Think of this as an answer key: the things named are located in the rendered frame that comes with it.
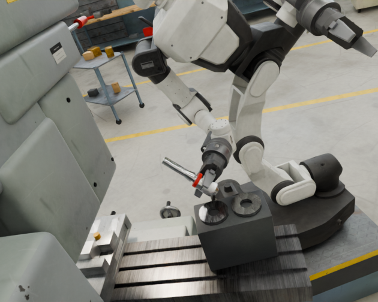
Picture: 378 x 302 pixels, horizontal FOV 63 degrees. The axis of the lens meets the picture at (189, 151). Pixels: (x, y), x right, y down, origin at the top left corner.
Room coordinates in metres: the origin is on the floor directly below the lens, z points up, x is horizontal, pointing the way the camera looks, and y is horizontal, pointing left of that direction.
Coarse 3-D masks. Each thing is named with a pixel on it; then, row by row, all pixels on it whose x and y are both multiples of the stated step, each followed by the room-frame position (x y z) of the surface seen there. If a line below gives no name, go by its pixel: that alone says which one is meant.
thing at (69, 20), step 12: (84, 0) 8.61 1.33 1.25; (96, 0) 8.54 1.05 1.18; (108, 0) 8.47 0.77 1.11; (72, 24) 8.74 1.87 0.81; (96, 24) 8.59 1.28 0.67; (108, 24) 8.52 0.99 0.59; (120, 24) 8.45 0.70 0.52; (72, 36) 8.77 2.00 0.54; (84, 36) 8.70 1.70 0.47; (96, 36) 8.61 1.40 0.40; (108, 36) 8.55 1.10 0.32; (120, 36) 8.48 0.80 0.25; (84, 48) 8.73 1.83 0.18
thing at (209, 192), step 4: (200, 180) 0.70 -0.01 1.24; (200, 184) 0.69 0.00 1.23; (212, 184) 0.69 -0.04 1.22; (216, 184) 0.70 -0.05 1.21; (196, 188) 0.70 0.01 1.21; (200, 188) 0.69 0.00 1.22; (204, 188) 0.69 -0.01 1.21; (208, 188) 0.68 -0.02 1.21; (212, 188) 0.68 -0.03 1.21; (204, 192) 0.69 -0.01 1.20; (208, 192) 0.68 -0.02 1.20; (212, 192) 0.68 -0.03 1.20
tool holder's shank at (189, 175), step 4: (164, 160) 0.75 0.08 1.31; (168, 160) 0.75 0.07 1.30; (164, 164) 0.75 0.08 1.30; (168, 164) 0.74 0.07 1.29; (172, 164) 0.74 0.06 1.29; (176, 164) 0.74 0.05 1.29; (172, 168) 0.74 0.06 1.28; (176, 168) 0.73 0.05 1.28; (180, 168) 0.73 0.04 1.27; (184, 168) 0.74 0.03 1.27; (176, 172) 0.73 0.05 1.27; (180, 172) 0.73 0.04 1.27; (184, 172) 0.73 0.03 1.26; (188, 172) 0.73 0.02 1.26; (192, 172) 0.73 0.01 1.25; (184, 176) 0.72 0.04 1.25; (188, 176) 0.72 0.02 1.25; (192, 176) 0.71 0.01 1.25; (196, 176) 0.72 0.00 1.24; (188, 180) 0.72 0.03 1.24; (192, 180) 0.71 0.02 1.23
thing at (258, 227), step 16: (256, 192) 0.70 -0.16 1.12; (208, 208) 0.68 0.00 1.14; (224, 208) 0.66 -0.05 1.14; (240, 208) 0.65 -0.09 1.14; (256, 208) 0.63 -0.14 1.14; (208, 224) 0.63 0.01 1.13; (224, 224) 0.62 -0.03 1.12; (240, 224) 0.60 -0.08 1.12; (256, 224) 0.60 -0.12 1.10; (272, 224) 0.59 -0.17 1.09; (208, 240) 0.61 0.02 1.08; (224, 240) 0.61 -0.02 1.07; (240, 240) 0.60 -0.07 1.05; (256, 240) 0.60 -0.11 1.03; (272, 240) 0.59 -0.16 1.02; (208, 256) 0.61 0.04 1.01; (224, 256) 0.61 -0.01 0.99; (240, 256) 0.60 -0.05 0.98; (256, 256) 0.60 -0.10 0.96; (272, 256) 0.59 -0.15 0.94
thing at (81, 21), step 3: (78, 18) 0.92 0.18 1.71; (81, 18) 0.92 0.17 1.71; (84, 18) 0.93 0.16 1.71; (75, 21) 0.90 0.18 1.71; (78, 21) 0.90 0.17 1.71; (81, 21) 0.90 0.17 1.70; (84, 21) 0.92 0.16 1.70; (87, 21) 0.95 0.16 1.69; (75, 24) 0.88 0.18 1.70; (78, 24) 0.89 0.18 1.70; (81, 24) 0.90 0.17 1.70; (84, 24) 0.92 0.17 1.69; (69, 27) 0.85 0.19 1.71; (72, 27) 0.86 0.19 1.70; (75, 27) 0.87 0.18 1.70; (78, 27) 0.90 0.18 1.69; (81, 27) 0.90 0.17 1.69; (72, 30) 0.85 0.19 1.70
